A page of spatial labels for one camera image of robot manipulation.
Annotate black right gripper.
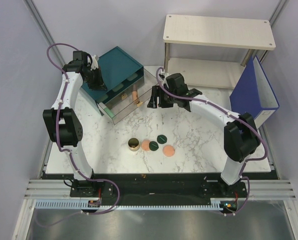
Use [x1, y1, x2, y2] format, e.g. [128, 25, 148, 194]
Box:
[147, 86, 177, 109]

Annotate dark green puff right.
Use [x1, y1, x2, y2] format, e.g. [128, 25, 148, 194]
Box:
[157, 134, 167, 145]

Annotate dark green puff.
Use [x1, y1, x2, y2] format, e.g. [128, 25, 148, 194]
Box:
[149, 141, 159, 151]
[157, 134, 167, 145]

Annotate peach sponge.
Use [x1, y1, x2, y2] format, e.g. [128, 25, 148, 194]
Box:
[163, 145, 175, 157]
[141, 139, 150, 151]

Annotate light blue cable duct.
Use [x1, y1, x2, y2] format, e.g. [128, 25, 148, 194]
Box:
[35, 199, 237, 211]

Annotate peach sponge left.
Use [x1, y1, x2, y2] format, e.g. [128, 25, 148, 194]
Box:
[141, 139, 150, 151]

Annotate peach sponge right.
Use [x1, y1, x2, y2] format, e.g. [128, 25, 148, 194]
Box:
[163, 145, 175, 157]

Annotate beige two-tier shelf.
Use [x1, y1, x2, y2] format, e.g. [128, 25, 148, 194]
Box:
[163, 14, 276, 89]

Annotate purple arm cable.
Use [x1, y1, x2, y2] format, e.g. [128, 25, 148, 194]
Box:
[35, 40, 121, 228]
[155, 66, 268, 217]

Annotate dark green puff left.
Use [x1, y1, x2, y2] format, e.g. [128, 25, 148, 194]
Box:
[149, 141, 159, 151]

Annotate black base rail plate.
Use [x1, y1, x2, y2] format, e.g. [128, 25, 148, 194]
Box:
[70, 179, 247, 203]

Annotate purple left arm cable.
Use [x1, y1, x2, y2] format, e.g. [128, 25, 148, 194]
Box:
[35, 40, 121, 228]

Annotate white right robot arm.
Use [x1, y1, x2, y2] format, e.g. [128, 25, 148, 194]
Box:
[147, 67, 261, 197]

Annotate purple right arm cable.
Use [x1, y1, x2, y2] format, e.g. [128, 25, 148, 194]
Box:
[155, 66, 268, 217]

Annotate mint green tube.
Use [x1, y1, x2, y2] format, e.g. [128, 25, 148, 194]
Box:
[98, 102, 115, 119]

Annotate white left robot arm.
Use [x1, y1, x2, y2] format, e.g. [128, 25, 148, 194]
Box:
[42, 50, 107, 198]

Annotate gold round jar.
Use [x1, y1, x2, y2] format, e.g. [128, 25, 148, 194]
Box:
[127, 137, 140, 152]

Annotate teal drawer organizer box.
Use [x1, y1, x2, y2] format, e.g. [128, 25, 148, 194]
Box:
[80, 46, 144, 115]

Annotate blue lever arch binder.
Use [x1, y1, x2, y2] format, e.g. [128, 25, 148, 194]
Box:
[230, 57, 280, 129]

